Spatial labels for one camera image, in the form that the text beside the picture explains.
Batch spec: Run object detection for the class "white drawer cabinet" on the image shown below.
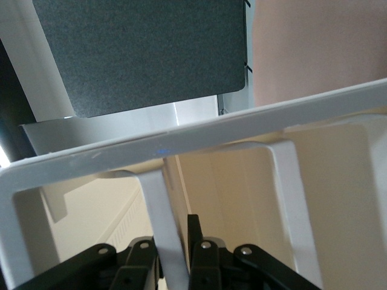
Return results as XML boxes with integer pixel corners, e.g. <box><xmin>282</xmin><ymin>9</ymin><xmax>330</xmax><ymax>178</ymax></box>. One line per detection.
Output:
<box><xmin>0</xmin><ymin>77</ymin><xmax>387</xmax><ymax>290</ymax></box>

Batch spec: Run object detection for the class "dark grey felt panel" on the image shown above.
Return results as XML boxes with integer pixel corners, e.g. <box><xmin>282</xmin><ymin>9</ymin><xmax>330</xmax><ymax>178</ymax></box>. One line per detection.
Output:
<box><xmin>31</xmin><ymin>0</ymin><xmax>246</xmax><ymax>119</ymax></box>

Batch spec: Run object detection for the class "brown table cover mat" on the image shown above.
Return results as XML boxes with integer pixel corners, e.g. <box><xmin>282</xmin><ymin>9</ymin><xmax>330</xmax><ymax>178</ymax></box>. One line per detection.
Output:
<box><xmin>252</xmin><ymin>0</ymin><xmax>387</xmax><ymax>108</ymax></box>

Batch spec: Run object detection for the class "white post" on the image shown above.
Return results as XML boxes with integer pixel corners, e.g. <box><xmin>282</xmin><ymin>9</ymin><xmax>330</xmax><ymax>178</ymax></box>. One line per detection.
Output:
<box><xmin>0</xmin><ymin>0</ymin><xmax>75</xmax><ymax>123</ymax></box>

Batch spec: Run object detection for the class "silver metal profile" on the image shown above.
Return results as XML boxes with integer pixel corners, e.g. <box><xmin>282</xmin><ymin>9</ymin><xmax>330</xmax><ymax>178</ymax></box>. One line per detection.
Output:
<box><xmin>19</xmin><ymin>93</ymin><xmax>220</xmax><ymax>160</ymax></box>

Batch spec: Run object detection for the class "cream white drawer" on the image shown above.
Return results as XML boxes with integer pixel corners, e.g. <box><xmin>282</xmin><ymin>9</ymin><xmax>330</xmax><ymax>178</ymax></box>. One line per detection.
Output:
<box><xmin>163</xmin><ymin>141</ymin><xmax>321</xmax><ymax>290</ymax></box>
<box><xmin>284</xmin><ymin>114</ymin><xmax>387</xmax><ymax>290</ymax></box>
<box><xmin>13</xmin><ymin>169</ymin><xmax>190</xmax><ymax>290</ymax></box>

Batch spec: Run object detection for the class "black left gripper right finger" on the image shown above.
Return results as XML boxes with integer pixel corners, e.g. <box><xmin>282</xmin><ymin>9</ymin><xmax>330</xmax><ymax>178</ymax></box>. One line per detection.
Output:
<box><xmin>186</xmin><ymin>213</ymin><xmax>323</xmax><ymax>290</ymax></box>

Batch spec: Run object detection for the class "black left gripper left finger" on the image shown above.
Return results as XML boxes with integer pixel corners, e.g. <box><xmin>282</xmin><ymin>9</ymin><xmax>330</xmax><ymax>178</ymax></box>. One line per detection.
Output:
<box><xmin>18</xmin><ymin>235</ymin><xmax>163</xmax><ymax>290</ymax></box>

